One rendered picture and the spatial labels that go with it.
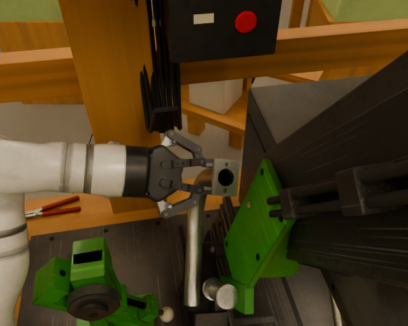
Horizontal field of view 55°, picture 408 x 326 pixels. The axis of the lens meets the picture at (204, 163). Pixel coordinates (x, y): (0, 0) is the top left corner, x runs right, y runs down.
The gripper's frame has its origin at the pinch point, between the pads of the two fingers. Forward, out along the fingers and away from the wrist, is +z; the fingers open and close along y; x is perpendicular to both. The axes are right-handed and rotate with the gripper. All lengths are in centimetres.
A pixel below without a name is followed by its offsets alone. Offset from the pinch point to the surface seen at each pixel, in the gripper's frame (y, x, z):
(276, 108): 13.1, 6.7, 13.4
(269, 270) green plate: -13.7, -3.4, 8.6
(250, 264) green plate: -12.9, -3.4, 5.5
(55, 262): -14.6, 5.5, -22.5
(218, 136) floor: 25, 186, 66
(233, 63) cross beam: 25.0, 22.2, 10.4
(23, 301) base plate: -29, 31, -29
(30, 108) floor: 38, 247, -56
